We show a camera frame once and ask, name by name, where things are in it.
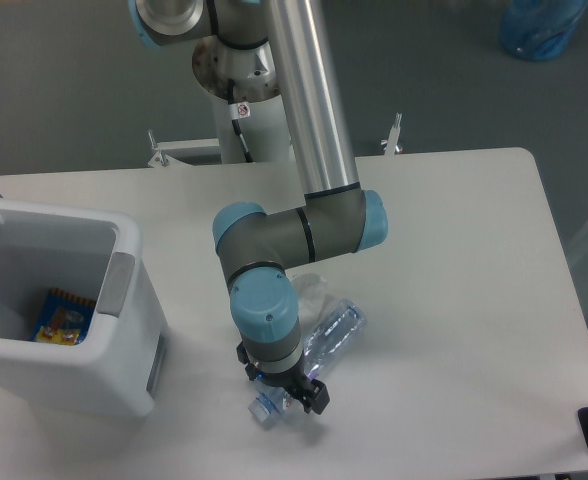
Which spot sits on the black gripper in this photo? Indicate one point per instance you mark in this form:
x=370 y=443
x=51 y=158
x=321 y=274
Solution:
x=311 y=394

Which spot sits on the clear plastic water bottle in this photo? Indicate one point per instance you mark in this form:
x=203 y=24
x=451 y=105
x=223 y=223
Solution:
x=323 y=347

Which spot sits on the clear plastic wrapper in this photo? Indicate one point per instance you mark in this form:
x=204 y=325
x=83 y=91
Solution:
x=314 y=297

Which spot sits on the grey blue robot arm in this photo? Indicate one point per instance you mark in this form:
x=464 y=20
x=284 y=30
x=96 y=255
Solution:
x=284 y=45

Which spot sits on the white plastic trash can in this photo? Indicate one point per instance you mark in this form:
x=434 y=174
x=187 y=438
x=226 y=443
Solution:
x=94 y=254

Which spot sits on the blue yellow snack packet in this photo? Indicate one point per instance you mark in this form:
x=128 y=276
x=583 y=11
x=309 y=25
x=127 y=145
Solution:
x=64 y=319

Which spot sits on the large blue water jug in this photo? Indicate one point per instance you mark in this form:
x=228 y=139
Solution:
x=539 y=30

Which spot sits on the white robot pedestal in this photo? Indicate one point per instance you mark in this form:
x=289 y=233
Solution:
x=250 y=120

